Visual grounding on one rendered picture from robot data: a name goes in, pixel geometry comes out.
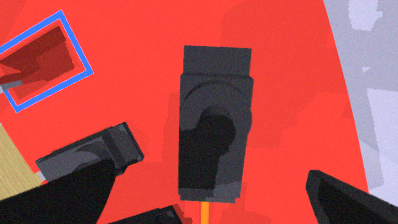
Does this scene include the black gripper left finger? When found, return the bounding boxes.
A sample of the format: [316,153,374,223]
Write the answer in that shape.
[0,159,116,224]

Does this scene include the red flat deck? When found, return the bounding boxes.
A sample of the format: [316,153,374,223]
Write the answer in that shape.
[0,0,369,224]

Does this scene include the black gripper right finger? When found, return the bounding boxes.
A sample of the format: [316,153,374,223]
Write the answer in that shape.
[305,169,398,224]

